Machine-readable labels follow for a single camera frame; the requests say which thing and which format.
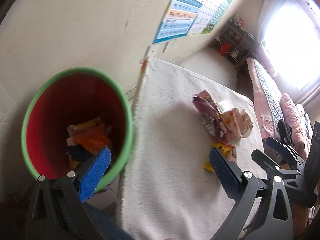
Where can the orange plastic bag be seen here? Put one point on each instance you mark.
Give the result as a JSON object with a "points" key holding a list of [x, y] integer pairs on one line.
{"points": [[94, 139]]}

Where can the yellow medicine box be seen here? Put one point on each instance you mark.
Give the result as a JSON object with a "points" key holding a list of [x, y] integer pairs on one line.
{"points": [[75, 129]]}

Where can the purple foil candy wrapper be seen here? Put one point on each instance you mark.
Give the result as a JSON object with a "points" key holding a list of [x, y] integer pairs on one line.
{"points": [[210, 115]]}

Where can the bed with plaid quilt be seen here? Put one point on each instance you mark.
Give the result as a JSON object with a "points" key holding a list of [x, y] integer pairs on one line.
{"points": [[266, 99]]}

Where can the white wall socket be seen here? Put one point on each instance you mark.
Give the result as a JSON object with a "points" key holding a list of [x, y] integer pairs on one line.
{"points": [[168, 46]]}

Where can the yellow Sable biscuit wrapper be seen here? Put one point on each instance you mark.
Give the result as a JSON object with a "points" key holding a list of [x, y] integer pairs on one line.
{"points": [[217, 156]]}

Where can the green red trash bin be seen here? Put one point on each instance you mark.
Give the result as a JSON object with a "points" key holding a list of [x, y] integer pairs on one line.
{"points": [[71, 97]]}

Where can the red container on shelf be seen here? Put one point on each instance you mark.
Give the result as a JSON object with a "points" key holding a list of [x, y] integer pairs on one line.
{"points": [[224, 48]]}

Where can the black metal shelf rack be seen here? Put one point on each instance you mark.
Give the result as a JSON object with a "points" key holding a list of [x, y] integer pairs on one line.
{"points": [[243, 43]]}

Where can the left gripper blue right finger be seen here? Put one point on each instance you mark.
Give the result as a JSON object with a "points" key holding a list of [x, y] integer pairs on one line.
{"points": [[230, 179]]}

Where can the white towel table cover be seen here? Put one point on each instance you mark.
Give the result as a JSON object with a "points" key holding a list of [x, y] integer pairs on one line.
{"points": [[165, 190]]}

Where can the brown paper wrapper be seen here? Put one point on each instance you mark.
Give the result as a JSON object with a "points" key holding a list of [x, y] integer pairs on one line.
{"points": [[246, 124]]}

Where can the pink white stick wrapper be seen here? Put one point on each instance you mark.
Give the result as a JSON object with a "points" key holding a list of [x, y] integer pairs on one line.
{"points": [[232, 154]]}

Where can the dark blue cookie wrapper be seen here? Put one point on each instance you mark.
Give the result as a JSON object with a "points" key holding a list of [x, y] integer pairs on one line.
{"points": [[79, 153]]}

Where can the black clothing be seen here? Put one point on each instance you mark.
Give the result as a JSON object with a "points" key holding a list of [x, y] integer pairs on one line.
{"points": [[285, 133]]}

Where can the strawberry pink carton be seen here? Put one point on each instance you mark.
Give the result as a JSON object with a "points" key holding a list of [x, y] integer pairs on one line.
{"points": [[233, 122]]}

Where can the white chart wall poster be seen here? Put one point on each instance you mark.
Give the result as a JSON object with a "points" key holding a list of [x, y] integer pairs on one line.
{"points": [[204, 15]]}

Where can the green number wall poster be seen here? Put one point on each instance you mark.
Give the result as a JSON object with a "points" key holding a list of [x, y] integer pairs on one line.
{"points": [[220, 7]]}

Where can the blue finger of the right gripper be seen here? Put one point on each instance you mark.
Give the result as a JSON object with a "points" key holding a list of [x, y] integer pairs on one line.
{"points": [[266, 163], [288, 153]]}

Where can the white blue milk carton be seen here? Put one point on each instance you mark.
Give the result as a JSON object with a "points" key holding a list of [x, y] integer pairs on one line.
{"points": [[225, 105]]}

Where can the blue pinyin wall poster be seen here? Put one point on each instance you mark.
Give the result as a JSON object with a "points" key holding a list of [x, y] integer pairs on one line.
{"points": [[177, 20]]}

